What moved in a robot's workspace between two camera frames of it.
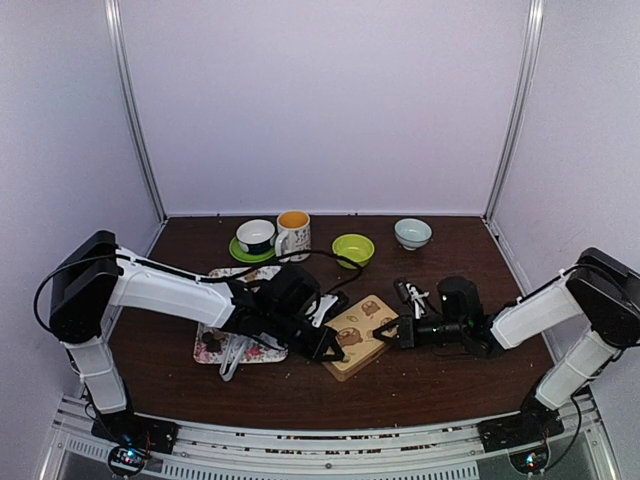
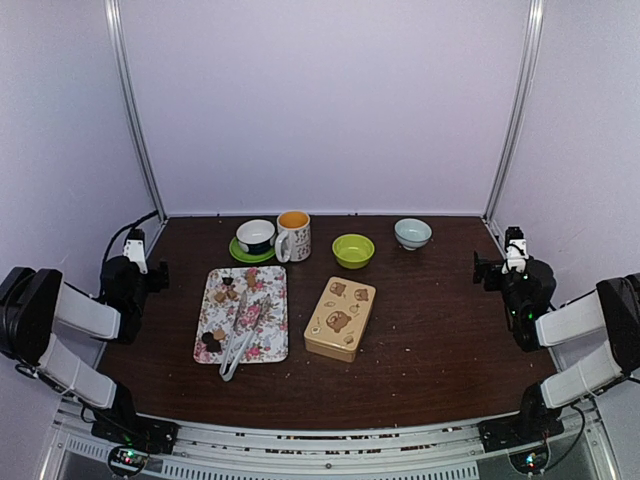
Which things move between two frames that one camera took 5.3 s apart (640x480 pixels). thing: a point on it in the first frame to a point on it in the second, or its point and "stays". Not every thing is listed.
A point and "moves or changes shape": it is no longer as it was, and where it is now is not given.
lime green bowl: x=358 y=248 stays
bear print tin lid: x=354 y=329 moves or changes shape
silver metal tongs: x=241 y=346 stays
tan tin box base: x=345 y=376 to x=340 y=354
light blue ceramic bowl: x=412 y=233 stays
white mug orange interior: x=294 y=235 stays
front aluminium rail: x=437 y=452 stays
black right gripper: x=407 y=334 to x=481 y=266
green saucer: x=247 y=257 stays
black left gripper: x=313 y=351 to x=161 y=273
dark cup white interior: x=255 y=236 stays
